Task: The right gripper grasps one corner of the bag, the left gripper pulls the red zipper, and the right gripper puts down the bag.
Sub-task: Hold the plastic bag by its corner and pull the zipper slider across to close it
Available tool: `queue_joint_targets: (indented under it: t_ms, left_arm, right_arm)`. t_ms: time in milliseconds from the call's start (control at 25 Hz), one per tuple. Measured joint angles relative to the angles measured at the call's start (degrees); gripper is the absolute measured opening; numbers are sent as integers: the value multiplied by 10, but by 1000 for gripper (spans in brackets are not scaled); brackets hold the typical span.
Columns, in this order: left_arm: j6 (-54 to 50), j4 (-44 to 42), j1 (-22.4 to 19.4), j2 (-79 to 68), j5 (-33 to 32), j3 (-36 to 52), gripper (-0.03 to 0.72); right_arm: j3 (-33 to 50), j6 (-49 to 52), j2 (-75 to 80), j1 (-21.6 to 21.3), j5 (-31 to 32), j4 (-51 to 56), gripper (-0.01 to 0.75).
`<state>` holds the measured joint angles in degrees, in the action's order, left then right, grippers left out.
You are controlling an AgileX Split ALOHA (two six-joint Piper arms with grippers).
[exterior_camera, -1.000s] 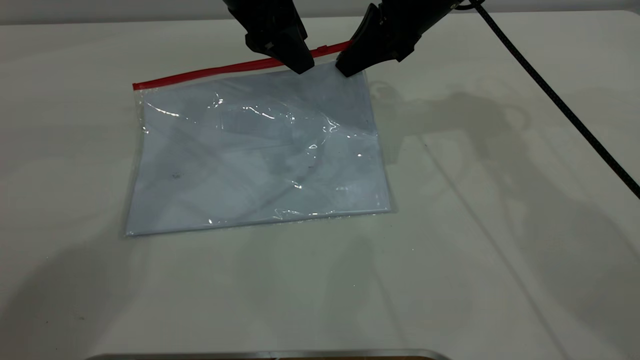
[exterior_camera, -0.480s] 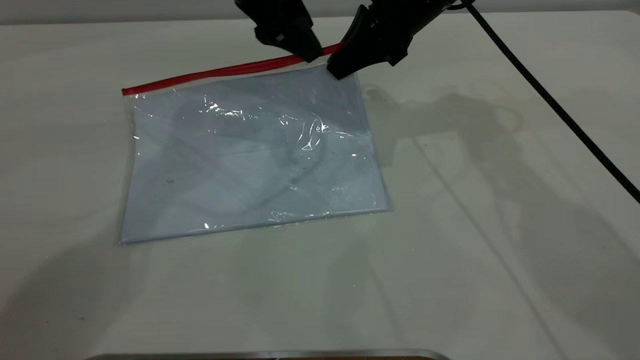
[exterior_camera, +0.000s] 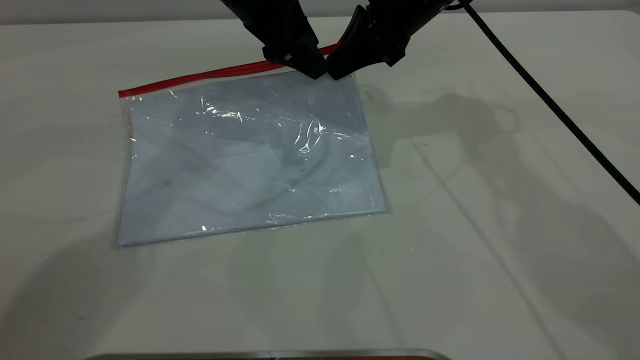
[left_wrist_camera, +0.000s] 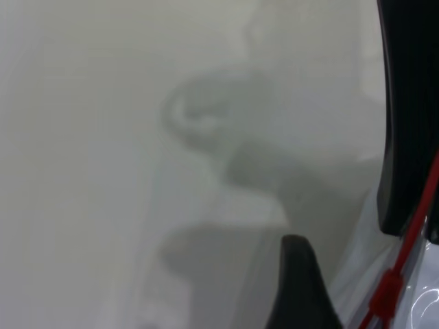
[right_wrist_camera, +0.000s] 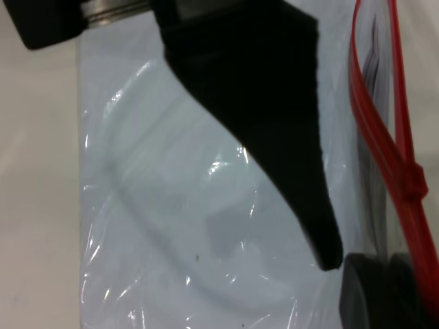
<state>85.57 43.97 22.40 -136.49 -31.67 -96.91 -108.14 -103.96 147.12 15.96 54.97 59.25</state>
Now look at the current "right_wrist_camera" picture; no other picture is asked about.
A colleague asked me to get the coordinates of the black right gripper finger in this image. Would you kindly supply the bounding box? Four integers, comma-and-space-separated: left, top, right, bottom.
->
150, 0, 345, 271

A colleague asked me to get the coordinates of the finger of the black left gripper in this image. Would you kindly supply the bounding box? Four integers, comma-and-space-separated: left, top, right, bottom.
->
340, 252, 392, 329
389, 252, 421, 329

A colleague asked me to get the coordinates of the red zipper slider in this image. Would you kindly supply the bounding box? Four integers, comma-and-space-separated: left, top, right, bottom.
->
400, 163, 430, 204

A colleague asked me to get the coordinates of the white paper sheets stack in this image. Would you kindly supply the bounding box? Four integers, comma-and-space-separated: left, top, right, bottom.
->
78, 32, 390, 329

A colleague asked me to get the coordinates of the clear zipper bag red strip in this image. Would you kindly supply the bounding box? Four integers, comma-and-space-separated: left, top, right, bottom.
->
77, 0, 439, 329

